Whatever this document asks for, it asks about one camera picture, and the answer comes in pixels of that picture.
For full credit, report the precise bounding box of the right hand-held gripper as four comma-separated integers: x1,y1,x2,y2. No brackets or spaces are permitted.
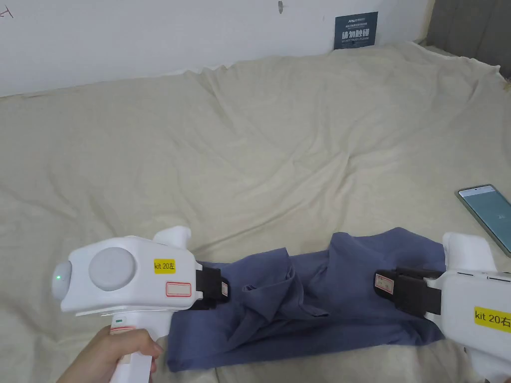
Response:
374,232,511,383

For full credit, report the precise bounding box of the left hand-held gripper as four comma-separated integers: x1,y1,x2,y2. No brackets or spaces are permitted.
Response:
51,225,231,383

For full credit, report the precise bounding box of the dark blue shirt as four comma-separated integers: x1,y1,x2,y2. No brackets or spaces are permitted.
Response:
167,227,447,373

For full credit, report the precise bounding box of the person's left hand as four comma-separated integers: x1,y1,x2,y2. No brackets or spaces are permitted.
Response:
55,325,164,383

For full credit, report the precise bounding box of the smartphone with lit screen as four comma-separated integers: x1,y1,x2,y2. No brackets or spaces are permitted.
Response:
455,183,511,258

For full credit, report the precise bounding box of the bed with beige sheet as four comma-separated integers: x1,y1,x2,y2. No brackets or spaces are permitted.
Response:
0,39,511,383

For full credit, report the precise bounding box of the dark blue sign card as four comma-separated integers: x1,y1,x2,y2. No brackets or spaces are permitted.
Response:
333,11,379,51

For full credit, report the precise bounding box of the grey padded headboard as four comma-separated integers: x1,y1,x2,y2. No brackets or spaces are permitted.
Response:
424,0,511,79

